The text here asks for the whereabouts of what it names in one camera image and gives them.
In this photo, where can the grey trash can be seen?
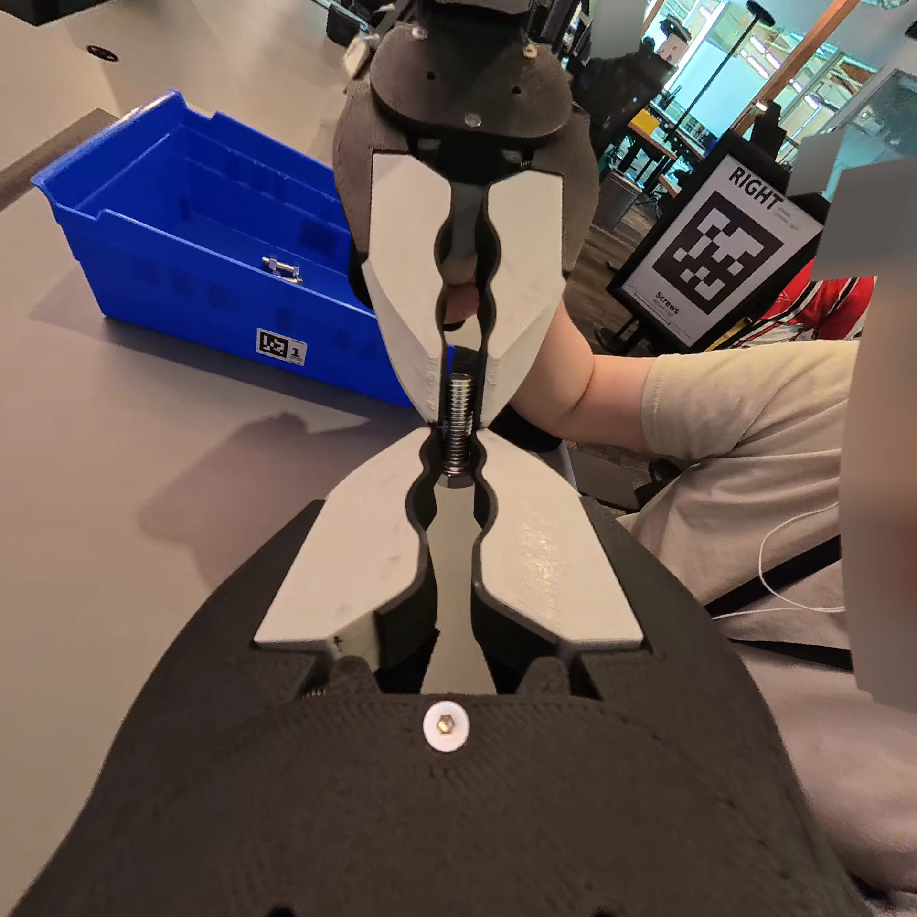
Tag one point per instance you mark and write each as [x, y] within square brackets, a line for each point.
[615, 200]

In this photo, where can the person's beige shirt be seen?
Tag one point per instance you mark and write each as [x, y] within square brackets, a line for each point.
[738, 415]

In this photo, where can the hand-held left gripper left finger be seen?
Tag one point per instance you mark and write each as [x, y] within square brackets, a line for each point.
[351, 551]

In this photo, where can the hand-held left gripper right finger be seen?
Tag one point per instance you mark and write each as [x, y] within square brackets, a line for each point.
[551, 559]

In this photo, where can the black floor lamp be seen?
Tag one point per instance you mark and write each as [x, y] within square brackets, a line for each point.
[721, 71]

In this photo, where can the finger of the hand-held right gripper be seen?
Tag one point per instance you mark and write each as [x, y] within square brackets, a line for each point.
[526, 279]
[401, 272]

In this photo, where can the silver bolt with nut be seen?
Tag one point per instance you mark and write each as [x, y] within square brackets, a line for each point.
[281, 268]

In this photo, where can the silver hex bolt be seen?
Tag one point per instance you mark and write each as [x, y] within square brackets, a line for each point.
[458, 430]

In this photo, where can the person's right hand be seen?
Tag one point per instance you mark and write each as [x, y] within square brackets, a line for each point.
[462, 301]

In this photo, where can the grey chair armrest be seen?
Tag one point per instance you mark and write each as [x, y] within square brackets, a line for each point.
[609, 480]

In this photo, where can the black framed marker sign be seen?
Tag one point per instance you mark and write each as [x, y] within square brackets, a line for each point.
[723, 251]

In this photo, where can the blue plastic bin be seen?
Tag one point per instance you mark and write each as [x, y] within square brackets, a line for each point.
[179, 236]

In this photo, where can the person's right forearm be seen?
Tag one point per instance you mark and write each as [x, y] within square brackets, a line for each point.
[594, 387]

